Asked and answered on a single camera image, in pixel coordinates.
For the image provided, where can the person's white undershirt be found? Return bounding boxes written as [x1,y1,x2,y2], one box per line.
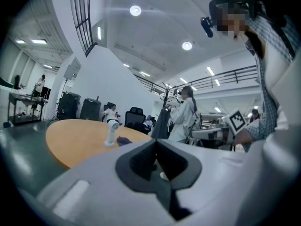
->
[261,39,293,91]

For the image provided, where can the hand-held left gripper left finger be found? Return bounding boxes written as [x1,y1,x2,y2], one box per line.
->
[37,139,177,226]

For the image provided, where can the black monitor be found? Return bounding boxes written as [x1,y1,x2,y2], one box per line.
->
[40,86,52,100]

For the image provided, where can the black equipment case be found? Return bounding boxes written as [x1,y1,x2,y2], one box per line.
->
[79,97,102,121]
[57,91,82,121]

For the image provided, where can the black coat rack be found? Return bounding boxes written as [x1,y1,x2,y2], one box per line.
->
[159,81,176,110]

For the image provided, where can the dark blue cloth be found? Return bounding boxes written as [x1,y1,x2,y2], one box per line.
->
[117,136,133,147]

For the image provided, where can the black head-mounted camera rig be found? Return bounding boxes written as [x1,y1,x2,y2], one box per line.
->
[200,0,266,39]

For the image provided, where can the black metal frame table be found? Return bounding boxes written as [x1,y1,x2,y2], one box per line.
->
[8,92,45,124]

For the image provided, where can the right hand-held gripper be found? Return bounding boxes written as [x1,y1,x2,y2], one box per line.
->
[191,109,247,141]

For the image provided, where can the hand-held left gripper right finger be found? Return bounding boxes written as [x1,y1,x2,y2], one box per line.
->
[156,139,264,221]

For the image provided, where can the white cylindrical object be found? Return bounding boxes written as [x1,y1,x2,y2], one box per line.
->
[104,119,120,147]

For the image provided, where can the black mezzanine railing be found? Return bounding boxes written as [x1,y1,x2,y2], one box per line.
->
[134,65,258,94]
[69,0,98,57]

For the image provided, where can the black mesh office chair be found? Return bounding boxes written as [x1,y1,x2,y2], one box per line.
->
[124,106,147,133]

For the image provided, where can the person's checked shirt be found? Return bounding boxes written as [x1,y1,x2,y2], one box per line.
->
[244,13,294,153]

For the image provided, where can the person's right forearm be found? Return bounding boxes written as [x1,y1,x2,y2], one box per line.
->
[234,128,256,150]

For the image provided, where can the grey speaker on tripod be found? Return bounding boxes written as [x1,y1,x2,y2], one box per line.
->
[47,64,76,127]

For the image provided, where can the ceiling strip lights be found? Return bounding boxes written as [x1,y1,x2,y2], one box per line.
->
[14,26,222,113]

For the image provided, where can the grey garment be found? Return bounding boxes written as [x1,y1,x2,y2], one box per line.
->
[150,107,174,140]

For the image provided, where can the person's head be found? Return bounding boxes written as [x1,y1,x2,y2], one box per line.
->
[215,2,251,41]

